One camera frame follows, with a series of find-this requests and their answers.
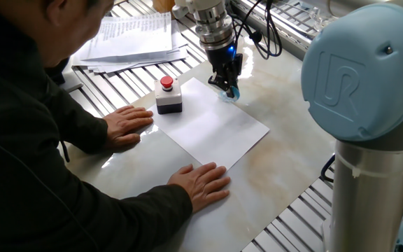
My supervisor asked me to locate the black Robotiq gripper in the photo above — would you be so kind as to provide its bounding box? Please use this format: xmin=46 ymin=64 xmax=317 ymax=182
xmin=206 ymin=43 xmax=243 ymax=99

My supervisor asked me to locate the blue correction tape dispenser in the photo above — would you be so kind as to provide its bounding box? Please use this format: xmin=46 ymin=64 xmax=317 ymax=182
xmin=218 ymin=85 xmax=241 ymax=103

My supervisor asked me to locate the left forearm dark sleeve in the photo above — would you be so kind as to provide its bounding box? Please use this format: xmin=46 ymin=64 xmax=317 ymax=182
xmin=43 ymin=78 xmax=109 ymax=155

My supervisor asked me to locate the right forearm dark sleeve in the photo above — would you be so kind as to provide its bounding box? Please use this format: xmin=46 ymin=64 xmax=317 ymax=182
xmin=92 ymin=183 xmax=194 ymax=252

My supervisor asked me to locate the person right hand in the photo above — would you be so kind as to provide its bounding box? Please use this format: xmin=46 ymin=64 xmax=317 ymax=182
xmin=167 ymin=162 xmax=231 ymax=214

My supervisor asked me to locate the person left hand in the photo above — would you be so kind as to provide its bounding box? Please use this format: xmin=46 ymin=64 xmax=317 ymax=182
xmin=102 ymin=106 xmax=155 ymax=152

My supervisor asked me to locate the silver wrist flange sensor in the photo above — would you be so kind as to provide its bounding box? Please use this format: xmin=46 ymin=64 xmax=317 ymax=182
xmin=194 ymin=3 xmax=237 ymax=50

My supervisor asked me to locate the loose white paper pile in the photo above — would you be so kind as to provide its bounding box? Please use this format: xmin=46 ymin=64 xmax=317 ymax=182
xmin=70 ymin=19 xmax=190 ymax=74

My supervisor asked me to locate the grey box red push button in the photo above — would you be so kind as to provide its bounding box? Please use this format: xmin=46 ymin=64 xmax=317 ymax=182
xmin=153 ymin=76 xmax=183 ymax=116

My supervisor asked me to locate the wooden block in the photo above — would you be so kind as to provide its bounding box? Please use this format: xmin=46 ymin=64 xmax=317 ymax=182
xmin=151 ymin=0 xmax=176 ymax=15

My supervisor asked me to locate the clear drinking glass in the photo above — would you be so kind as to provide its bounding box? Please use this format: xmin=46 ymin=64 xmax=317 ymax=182
xmin=308 ymin=6 xmax=339 ymax=32

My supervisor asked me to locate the printed white paper sheet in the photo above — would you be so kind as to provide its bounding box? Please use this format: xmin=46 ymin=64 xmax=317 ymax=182
xmin=82 ymin=12 xmax=174 ymax=63

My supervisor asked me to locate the grey metal stand plate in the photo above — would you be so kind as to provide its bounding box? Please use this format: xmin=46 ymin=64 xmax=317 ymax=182
xmin=59 ymin=65 xmax=84 ymax=94

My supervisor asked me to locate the person head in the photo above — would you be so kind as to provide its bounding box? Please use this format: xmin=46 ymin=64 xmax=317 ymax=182
xmin=0 ymin=0 xmax=115 ymax=68

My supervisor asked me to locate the person torso dark jacket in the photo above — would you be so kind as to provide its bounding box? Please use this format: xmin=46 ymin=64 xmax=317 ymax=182
xmin=0 ymin=6 xmax=118 ymax=252

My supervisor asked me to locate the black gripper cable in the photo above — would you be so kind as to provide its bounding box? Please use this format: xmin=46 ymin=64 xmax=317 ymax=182
xmin=231 ymin=0 xmax=283 ymax=60

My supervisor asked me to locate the thick aluminium rail profile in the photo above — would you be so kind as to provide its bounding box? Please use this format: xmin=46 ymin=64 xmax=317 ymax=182
xmin=234 ymin=0 xmax=314 ymax=61

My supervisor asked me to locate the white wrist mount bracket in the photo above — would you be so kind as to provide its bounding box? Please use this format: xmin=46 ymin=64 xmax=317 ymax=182
xmin=171 ymin=0 xmax=229 ymax=18

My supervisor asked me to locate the black looped cable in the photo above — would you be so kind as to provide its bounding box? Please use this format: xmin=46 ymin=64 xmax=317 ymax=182
xmin=320 ymin=153 xmax=336 ymax=184

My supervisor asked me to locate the black round ring device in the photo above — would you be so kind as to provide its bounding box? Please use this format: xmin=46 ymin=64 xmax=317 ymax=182
xmin=43 ymin=57 xmax=71 ymax=87

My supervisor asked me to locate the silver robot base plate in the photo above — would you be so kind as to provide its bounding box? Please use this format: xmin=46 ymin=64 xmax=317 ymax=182
xmin=321 ymin=218 xmax=331 ymax=252

